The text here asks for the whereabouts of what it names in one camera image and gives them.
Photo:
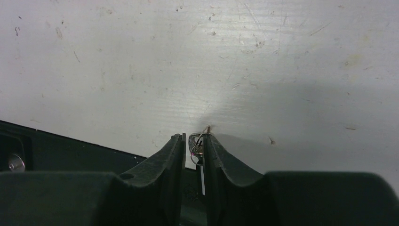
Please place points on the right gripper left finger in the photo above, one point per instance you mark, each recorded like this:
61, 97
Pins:
148, 194

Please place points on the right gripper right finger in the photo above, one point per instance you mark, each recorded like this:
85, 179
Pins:
237, 195

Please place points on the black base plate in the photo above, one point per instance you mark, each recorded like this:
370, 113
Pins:
45, 151

